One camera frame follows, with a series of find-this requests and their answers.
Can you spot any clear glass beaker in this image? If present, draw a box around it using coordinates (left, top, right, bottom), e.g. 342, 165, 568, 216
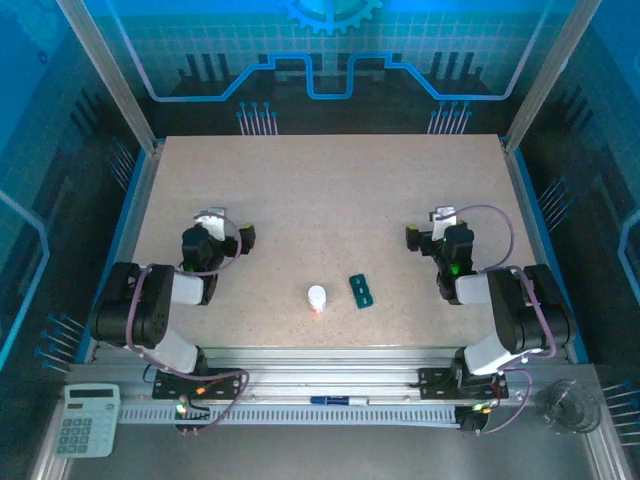
535, 378, 604, 435

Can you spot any aluminium table side rail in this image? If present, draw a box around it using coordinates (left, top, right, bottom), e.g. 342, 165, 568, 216
499, 137, 591, 364
82, 142, 166, 364

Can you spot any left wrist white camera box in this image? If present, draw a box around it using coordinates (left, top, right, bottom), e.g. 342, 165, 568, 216
193, 205, 227, 242

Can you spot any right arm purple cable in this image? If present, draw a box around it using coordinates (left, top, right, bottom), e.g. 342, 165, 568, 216
447, 204, 559, 436

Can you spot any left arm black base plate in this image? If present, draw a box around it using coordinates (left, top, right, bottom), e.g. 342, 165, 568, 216
152, 367, 245, 401

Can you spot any teal weekly pill organizer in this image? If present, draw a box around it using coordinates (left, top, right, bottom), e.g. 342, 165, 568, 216
348, 272, 376, 308

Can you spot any white desk calculator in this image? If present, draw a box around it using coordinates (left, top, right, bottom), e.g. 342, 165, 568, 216
53, 383, 122, 459

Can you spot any grey slotted cable duct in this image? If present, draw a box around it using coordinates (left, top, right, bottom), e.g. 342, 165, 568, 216
119, 403, 464, 427

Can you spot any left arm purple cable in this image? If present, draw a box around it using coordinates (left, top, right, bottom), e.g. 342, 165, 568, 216
124, 212, 251, 437

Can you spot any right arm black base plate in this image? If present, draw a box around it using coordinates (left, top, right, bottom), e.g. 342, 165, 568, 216
417, 367, 510, 401

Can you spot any white pill bottle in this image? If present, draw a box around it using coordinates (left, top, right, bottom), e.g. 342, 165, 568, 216
306, 284, 329, 316

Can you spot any blue white marker pen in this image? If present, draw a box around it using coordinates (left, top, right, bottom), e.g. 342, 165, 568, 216
309, 395, 371, 407

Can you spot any aluminium frame post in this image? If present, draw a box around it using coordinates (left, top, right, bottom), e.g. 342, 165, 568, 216
54, 0, 166, 154
502, 0, 604, 154

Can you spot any aluminium mounting rail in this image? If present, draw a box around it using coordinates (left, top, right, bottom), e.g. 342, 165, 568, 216
69, 347, 596, 402

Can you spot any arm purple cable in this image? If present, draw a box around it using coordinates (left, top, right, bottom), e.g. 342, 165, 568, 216
124, 212, 251, 437
447, 204, 559, 436

